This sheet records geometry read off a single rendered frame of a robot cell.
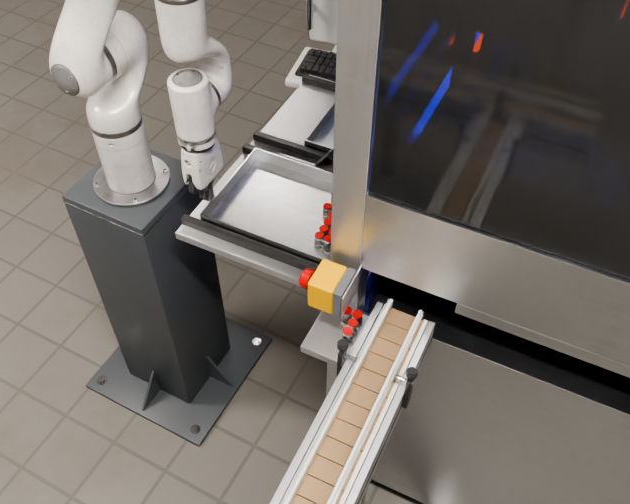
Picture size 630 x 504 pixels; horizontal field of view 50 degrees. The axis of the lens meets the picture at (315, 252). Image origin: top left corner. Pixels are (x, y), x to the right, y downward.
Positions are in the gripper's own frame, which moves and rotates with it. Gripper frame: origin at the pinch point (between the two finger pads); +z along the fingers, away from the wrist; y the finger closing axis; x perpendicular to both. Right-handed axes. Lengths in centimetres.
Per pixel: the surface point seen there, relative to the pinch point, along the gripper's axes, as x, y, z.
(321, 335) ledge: -40.5, -21.8, 4.4
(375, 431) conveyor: -59, -39, -1
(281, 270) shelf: -25.2, -10.2, 4.4
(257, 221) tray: -13.3, 0.3, 4.2
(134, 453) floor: 18, -34, 92
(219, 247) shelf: -9.4, -10.4, 4.4
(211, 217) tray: -5.0, -5.8, 0.9
